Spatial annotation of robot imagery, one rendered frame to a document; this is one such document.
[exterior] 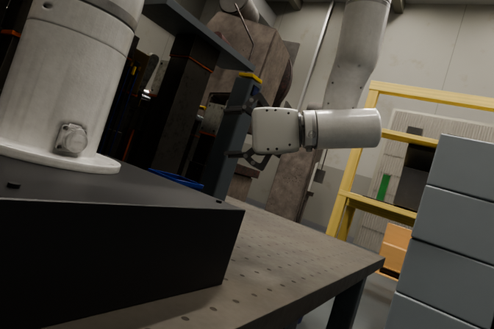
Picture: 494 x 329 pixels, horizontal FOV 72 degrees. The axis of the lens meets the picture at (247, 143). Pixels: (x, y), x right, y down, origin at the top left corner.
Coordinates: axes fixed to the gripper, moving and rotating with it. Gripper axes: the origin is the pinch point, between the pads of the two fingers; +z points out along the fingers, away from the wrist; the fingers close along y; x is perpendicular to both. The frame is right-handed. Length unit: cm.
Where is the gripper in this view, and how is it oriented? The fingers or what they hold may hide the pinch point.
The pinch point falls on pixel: (228, 132)
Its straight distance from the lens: 74.4
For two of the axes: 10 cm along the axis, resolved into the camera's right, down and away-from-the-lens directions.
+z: -10.0, 0.3, 0.6
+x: -0.7, -1.3, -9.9
